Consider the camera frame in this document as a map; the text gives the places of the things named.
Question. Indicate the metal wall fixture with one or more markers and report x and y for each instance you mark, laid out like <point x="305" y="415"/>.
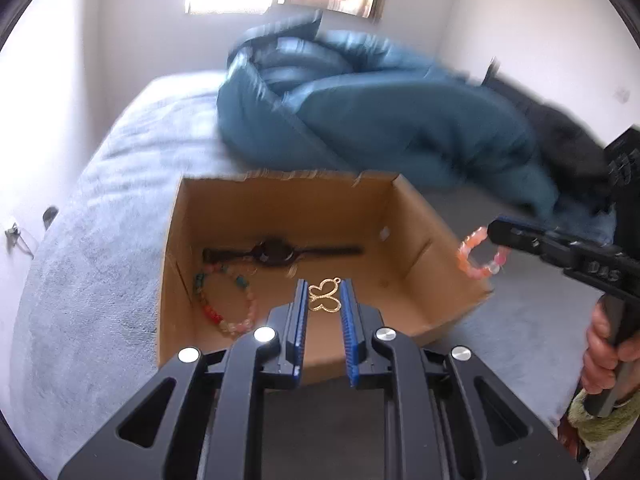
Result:
<point x="14" y="234"/>

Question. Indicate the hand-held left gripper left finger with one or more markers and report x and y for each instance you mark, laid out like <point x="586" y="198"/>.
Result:
<point x="300" y="320"/>

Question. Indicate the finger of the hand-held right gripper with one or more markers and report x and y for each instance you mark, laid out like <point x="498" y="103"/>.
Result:
<point x="515" y="220"/>
<point x="520" y="240"/>

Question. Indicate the brown cardboard box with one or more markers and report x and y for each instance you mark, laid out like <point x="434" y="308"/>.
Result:
<point x="350" y="210"/>

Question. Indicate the gold butterfly pendant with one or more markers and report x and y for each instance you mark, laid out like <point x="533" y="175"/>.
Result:
<point x="324" y="296"/>

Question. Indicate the grey fleece bed blanket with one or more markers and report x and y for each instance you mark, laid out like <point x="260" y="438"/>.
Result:
<point x="100" y="260"/>

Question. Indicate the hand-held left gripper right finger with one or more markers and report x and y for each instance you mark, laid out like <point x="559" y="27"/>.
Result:
<point x="348" y="325"/>

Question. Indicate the blue comforter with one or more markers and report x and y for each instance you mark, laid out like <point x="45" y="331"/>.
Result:
<point x="375" y="110"/>

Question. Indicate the person's right forearm green sleeve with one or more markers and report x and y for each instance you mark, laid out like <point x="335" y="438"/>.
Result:
<point x="607" y="435"/>

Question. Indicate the black cloth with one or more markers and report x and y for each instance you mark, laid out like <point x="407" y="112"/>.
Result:
<point x="565" y="145"/>

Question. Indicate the black wrist watch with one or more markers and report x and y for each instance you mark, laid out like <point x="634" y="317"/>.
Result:
<point x="272" y="252"/>

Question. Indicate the small dark wall object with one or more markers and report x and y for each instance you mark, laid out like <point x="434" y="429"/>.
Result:
<point x="50" y="216"/>

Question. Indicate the person's right hand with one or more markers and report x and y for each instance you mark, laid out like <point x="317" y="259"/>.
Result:
<point x="600" y="355"/>

